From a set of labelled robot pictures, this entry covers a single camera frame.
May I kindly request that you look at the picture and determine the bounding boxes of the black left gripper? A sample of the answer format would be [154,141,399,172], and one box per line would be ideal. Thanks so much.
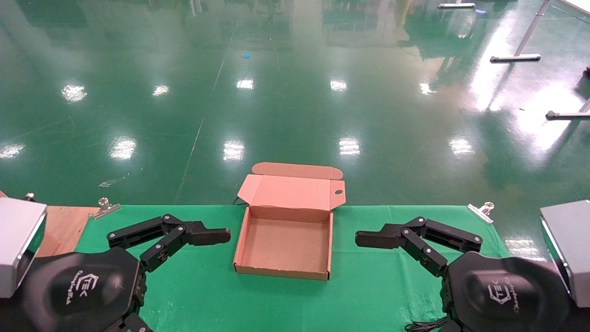
[0,213,231,332]

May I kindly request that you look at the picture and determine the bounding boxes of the open brown cardboard box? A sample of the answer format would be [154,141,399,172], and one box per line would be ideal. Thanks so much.
[233,162,346,281]

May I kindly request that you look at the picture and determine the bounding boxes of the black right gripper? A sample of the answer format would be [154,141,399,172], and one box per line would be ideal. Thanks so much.
[355,216,590,332]

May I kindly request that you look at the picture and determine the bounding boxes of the white table top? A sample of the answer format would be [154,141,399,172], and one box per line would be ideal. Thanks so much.
[555,0,590,17]

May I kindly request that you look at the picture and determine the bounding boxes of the silver metal binder clip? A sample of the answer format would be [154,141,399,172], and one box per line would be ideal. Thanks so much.
[91,197,122,220]
[467,202,495,225]

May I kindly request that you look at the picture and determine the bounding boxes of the green table cloth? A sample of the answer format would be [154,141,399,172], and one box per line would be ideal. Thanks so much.
[74,205,512,332]

